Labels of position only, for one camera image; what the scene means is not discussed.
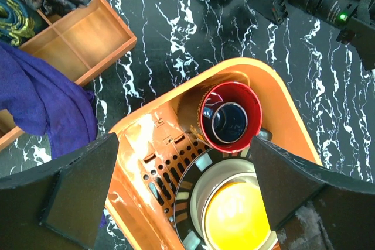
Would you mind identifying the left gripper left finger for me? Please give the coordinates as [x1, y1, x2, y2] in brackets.
[1, 133, 119, 249]

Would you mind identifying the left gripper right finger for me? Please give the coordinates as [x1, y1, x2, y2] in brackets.
[250, 137, 374, 249]

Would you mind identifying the yellow orange small bowl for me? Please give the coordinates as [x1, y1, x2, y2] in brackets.
[204, 182, 271, 249]

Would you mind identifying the beige grey ceramic bowl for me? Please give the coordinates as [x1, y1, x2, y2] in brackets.
[189, 157, 278, 250]

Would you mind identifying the orange plastic dish bin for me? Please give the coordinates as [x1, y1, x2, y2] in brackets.
[105, 57, 320, 249]

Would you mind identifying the dark blue small cup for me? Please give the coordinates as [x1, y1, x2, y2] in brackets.
[202, 102, 248, 145]

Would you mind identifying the black striped cream plate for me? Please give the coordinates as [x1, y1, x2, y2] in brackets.
[172, 147, 282, 250]

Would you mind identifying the black skull mug red inside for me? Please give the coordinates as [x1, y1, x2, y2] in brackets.
[176, 81, 263, 153]

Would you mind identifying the purple cloth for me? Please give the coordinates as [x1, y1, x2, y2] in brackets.
[0, 40, 107, 229]

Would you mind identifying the orange compartment organizer tray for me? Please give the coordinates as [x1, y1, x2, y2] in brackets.
[0, 0, 138, 152]

